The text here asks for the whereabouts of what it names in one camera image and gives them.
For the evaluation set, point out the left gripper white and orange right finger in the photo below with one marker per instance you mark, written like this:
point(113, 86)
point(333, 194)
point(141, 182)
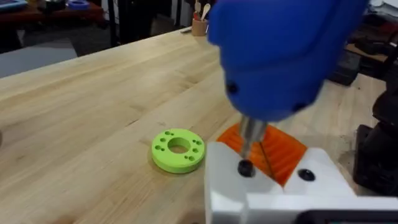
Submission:
point(323, 183)

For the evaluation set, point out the left gripper white and orange left finger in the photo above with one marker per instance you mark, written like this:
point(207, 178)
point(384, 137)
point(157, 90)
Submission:
point(224, 174)

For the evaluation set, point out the black screw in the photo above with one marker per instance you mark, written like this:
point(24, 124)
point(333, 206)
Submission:
point(246, 168)

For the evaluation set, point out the green disc with holes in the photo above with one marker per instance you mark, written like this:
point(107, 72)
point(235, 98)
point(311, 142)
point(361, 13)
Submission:
point(178, 155)

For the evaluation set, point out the black box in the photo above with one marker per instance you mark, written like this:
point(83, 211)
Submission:
point(345, 68)

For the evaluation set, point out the wooden cup with utensils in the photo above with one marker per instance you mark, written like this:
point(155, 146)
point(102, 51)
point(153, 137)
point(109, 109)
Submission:
point(199, 26)

